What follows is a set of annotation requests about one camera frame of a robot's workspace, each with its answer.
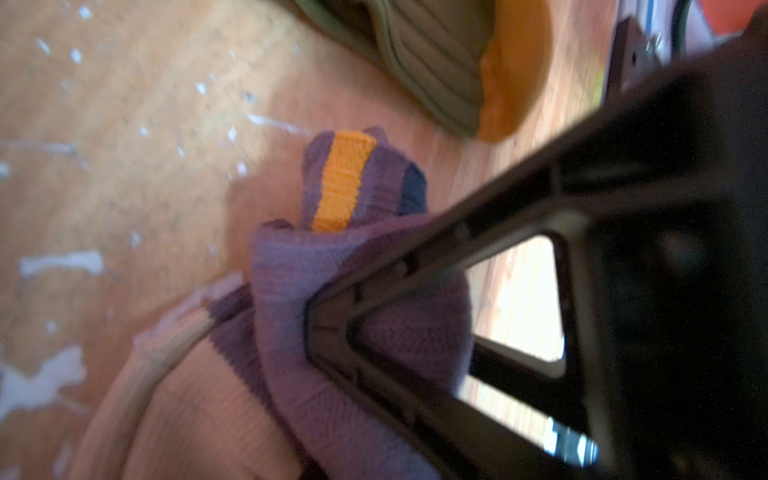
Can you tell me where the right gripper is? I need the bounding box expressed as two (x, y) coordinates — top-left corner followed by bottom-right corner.
(560, 11), (767, 479)

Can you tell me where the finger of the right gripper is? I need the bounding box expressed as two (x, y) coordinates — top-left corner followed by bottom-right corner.
(305, 135), (600, 479)

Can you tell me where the purple striped sock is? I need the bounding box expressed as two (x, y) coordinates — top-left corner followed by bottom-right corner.
(69, 127), (437, 479)

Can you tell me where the green striped sock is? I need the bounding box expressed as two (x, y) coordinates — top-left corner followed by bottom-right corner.
(296, 0), (553, 143)

